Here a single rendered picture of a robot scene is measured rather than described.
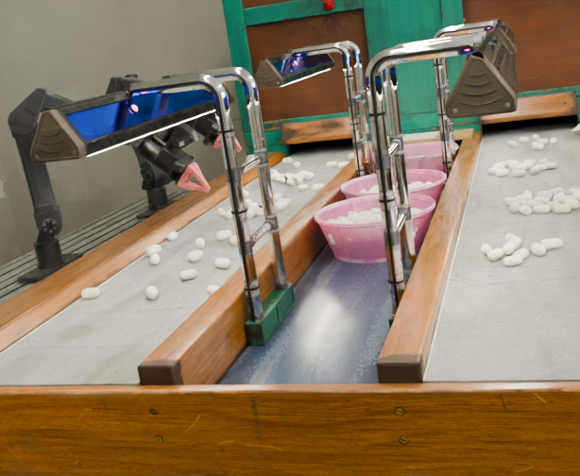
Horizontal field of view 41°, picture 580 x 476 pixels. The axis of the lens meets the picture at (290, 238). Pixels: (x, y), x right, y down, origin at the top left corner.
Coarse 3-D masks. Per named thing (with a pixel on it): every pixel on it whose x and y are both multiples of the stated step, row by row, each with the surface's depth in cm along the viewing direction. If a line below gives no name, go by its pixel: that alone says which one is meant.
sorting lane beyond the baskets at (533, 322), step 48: (528, 144) 235; (576, 144) 224; (480, 192) 184; (480, 240) 146; (528, 240) 142; (576, 240) 138; (480, 288) 121; (528, 288) 118; (576, 288) 115; (480, 336) 104; (528, 336) 101; (576, 336) 99
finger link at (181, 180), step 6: (186, 168) 197; (192, 168) 197; (180, 174) 198; (186, 174) 198; (198, 174) 198; (174, 180) 201; (180, 180) 198; (186, 180) 199; (204, 180) 199; (180, 186) 199; (186, 186) 199; (192, 186) 199; (198, 186) 200; (204, 186) 199
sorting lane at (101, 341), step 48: (288, 192) 217; (192, 240) 179; (144, 288) 147; (192, 288) 143; (48, 336) 128; (96, 336) 125; (144, 336) 122; (0, 384) 111; (48, 384) 109; (96, 384) 107
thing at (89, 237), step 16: (176, 192) 285; (128, 208) 266; (144, 208) 263; (96, 224) 248; (112, 224) 245; (128, 224) 241; (64, 240) 231; (80, 240) 228; (96, 240) 225; (32, 256) 217; (0, 272) 205; (16, 272) 202; (0, 288) 189; (16, 288) 187; (0, 304) 176
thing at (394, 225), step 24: (408, 48) 110; (432, 48) 109; (456, 48) 108; (384, 72) 127; (384, 96) 128; (384, 120) 115; (384, 144) 115; (384, 168) 116; (384, 192) 116; (408, 192) 132; (384, 216) 118; (408, 216) 132; (384, 240) 119; (408, 240) 134; (408, 264) 135
